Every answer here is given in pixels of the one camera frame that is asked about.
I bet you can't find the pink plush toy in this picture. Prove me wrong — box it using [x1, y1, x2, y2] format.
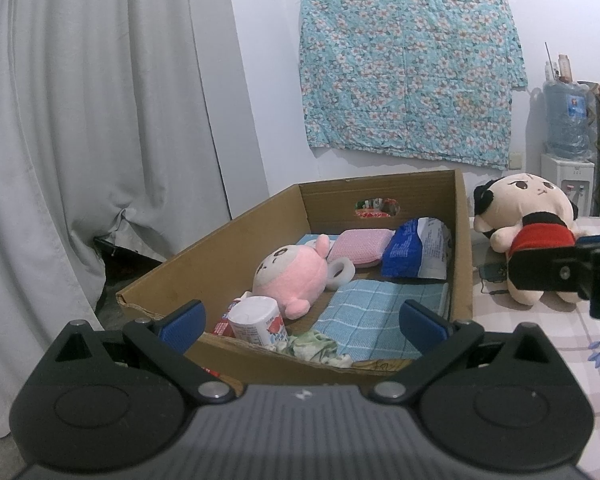
[251, 234, 355, 321]

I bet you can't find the white water dispenser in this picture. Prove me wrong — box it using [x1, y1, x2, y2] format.
[541, 154, 595, 217]

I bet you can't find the grey curtain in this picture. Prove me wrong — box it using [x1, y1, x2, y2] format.
[0, 0, 272, 441]

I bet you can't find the teal floral wall cloth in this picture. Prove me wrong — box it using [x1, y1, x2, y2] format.
[299, 0, 528, 170]

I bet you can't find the blue water jug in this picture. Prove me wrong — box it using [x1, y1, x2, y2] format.
[543, 80, 591, 160]

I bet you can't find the blue white tissue pack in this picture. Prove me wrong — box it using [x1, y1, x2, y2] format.
[380, 217, 452, 281]

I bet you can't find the blue striped towel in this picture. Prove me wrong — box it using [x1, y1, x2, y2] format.
[313, 280, 449, 362]

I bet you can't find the black-haired plush doll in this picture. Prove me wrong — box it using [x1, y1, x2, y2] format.
[471, 171, 589, 307]

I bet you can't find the green floral cloth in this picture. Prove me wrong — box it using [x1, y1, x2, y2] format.
[275, 330, 353, 368]

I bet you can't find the checkered bed sheet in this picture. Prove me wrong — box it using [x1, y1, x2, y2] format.
[470, 231, 600, 479]

